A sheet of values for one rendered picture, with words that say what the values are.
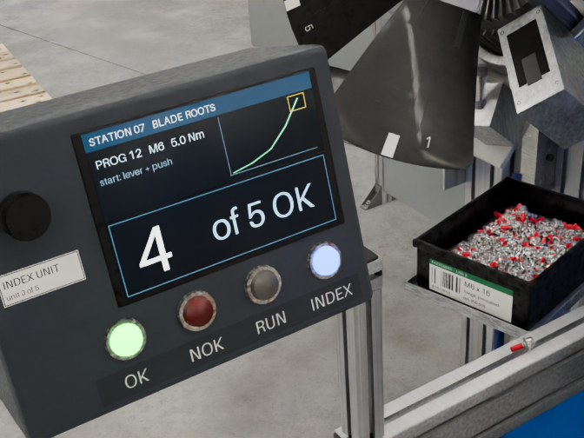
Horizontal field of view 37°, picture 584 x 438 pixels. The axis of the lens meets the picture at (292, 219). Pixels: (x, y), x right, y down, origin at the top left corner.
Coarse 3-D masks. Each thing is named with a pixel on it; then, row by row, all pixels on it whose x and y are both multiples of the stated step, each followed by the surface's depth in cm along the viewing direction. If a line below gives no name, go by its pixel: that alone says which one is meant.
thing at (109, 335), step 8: (120, 320) 55; (128, 320) 55; (112, 328) 55; (120, 328) 55; (128, 328) 55; (136, 328) 55; (104, 336) 55; (112, 336) 55; (120, 336) 54; (128, 336) 55; (136, 336) 55; (144, 336) 56; (104, 344) 55; (112, 344) 55; (120, 344) 54; (128, 344) 55; (136, 344) 55; (144, 344) 56; (112, 352) 55; (120, 352) 55; (128, 352) 55; (136, 352) 56
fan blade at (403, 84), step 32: (416, 0) 122; (384, 32) 123; (416, 32) 122; (448, 32) 122; (480, 32) 123; (384, 64) 123; (416, 64) 122; (448, 64) 122; (352, 96) 124; (384, 96) 122; (416, 96) 122; (448, 96) 121; (352, 128) 124; (384, 128) 122; (416, 128) 121; (448, 128) 120; (416, 160) 121; (448, 160) 120
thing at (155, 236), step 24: (144, 216) 55; (168, 216) 56; (120, 240) 54; (144, 240) 55; (168, 240) 56; (120, 264) 54; (144, 264) 55; (168, 264) 56; (192, 264) 57; (144, 288) 55
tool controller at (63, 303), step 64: (192, 64) 64; (256, 64) 57; (320, 64) 60; (0, 128) 51; (64, 128) 52; (128, 128) 53; (192, 128) 55; (256, 128) 58; (320, 128) 60; (0, 192) 50; (64, 192) 52; (128, 192) 54; (192, 192) 56; (256, 192) 58; (320, 192) 61; (0, 256) 51; (64, 256) 53; (256, 256) 59; (0, 320) 51; (64, 320) 53; (256, 320) 60; (320, 320) 63; (0, 384) 57; (64, 384) 54; (128, 384) 56
